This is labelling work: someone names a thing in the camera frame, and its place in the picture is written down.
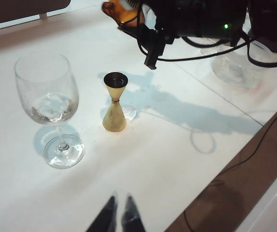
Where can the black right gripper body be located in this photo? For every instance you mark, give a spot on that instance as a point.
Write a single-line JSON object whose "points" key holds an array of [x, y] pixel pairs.
{"points": [[165, 24]]}

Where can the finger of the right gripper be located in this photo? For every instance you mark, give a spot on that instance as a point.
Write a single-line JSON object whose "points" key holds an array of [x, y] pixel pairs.
{"points": [[130, 27]]}

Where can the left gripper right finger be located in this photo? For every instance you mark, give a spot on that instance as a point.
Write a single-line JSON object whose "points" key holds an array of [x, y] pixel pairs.
{"points": [[131, 217]]}

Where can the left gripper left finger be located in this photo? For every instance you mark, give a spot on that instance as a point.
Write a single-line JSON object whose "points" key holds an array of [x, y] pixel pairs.
{"points": [[107, 217]]}

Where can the amber glass measuring cup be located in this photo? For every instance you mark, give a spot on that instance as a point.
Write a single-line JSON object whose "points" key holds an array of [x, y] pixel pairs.
{"points": [[115, 10]]}

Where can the gold double jigger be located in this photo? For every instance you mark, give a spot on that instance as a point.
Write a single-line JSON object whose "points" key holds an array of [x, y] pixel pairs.
{"points": [[114, 118]]}

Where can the clear wine glass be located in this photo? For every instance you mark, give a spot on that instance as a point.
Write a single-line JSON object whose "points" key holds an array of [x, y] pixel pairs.
{"points": [[46, 96]]}

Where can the wide brown desk divider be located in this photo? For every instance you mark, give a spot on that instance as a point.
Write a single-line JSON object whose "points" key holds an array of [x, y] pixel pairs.
{"points": [[20, 9]]}

